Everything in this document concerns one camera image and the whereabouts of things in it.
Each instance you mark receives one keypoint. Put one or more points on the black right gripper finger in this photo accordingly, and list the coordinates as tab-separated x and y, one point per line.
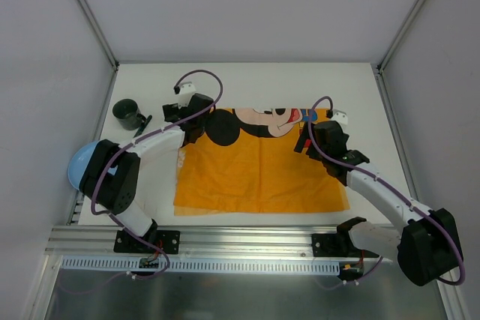
312	152
304	140

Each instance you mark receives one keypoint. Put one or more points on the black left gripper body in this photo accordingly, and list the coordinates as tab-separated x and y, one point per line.
171	112

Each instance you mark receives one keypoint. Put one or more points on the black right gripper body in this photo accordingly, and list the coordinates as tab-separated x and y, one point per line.
304	140

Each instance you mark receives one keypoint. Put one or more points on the gold fork green handle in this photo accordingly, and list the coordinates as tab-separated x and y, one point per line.
143	126

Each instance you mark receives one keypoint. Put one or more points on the orange cartoon cloth placemat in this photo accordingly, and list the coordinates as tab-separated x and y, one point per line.
245	162

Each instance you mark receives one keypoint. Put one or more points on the dark green mug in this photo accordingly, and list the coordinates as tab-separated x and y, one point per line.
128	114

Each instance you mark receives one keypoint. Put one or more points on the light blue plate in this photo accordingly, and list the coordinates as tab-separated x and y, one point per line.
78	164

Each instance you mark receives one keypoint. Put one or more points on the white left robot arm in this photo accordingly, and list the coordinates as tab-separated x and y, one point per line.
111	176

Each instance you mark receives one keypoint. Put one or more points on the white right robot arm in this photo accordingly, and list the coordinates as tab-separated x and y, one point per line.
424	242

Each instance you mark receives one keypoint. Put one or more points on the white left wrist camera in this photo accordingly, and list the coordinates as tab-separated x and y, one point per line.
184	91

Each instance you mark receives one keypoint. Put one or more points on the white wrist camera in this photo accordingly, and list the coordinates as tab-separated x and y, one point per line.
184	91
338	116

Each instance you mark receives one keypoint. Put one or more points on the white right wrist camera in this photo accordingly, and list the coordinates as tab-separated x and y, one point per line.
338	116

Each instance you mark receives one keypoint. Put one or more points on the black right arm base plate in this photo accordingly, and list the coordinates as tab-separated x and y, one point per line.
334	245

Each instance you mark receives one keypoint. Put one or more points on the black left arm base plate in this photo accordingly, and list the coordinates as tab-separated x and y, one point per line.
166	240

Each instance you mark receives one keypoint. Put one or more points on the aluminium front rail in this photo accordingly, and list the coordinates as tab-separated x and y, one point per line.
198	242

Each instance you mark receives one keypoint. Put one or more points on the white slotted cable duct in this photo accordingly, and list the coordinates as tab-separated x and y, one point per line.
211	266

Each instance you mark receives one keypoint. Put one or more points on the left aluminium frame post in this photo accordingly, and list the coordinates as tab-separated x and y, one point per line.
98	33

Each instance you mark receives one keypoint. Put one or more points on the aluminium frame post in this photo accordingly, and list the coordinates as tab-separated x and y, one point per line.
98	33
401	33

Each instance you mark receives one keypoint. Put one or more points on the right aluminium frame post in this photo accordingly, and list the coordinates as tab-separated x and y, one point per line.
401	33

